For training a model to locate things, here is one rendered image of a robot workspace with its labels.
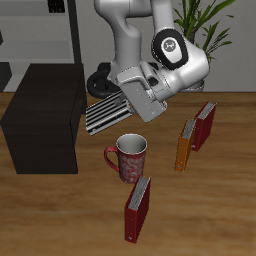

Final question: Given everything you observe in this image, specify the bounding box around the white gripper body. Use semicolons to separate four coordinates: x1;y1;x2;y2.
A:
116;66;168;123

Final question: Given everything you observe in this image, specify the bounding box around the black and white striped book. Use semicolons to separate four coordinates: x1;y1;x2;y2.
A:
85;91;134;136

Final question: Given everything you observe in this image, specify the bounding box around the orange book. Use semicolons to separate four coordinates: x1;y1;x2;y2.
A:
174;116;198;173

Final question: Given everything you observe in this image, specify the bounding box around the small red book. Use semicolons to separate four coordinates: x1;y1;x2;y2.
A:
191;101;218;153

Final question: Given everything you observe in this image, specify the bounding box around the large red book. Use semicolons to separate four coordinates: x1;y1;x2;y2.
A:
124;175;152;245

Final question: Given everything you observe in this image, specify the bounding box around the white background shelf unit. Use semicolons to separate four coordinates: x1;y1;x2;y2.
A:
0;0;83;93

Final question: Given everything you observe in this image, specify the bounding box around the black box on shelf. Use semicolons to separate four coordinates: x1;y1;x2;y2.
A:
47;0;66;14

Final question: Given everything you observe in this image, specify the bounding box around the red patterned mug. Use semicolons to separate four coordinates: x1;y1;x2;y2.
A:
103;133;149;185

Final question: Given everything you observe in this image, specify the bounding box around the dark brown desk caddy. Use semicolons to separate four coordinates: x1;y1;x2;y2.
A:
0;63;88;175

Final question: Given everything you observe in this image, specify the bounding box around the green pot plant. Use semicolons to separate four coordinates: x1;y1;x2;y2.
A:
172;0;236;93

